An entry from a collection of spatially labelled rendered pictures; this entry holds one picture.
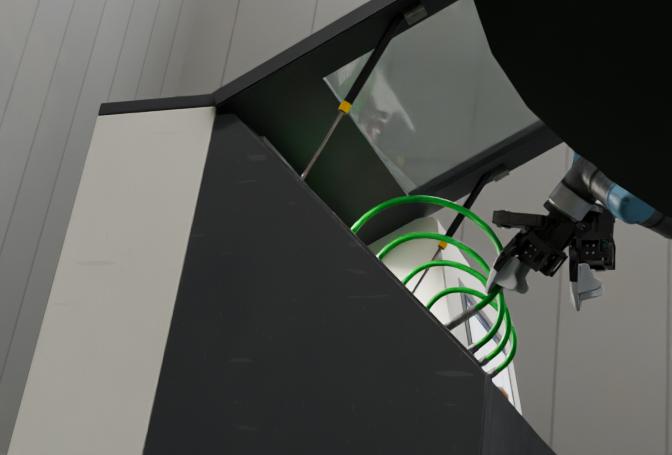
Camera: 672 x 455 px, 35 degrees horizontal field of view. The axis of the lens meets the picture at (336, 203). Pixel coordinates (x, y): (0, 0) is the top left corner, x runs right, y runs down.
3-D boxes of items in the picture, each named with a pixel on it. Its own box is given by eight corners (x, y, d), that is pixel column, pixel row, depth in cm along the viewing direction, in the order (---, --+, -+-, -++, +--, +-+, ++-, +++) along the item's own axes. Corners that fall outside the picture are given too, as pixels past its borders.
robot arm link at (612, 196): (680, 203, 186) (647, 176, 196) (636, 181, 181) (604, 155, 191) (655, 239, 188) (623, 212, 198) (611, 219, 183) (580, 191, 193)
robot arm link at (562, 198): (554, 177, 198) (571, 186, 204) (539, 197, 199) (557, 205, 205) (582, 200, 193) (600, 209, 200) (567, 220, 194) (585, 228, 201)
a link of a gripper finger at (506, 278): (496, 305, 199) (528, 268, 197) (475, 286, 202) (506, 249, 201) (503, 309, 201) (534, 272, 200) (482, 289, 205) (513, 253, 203)
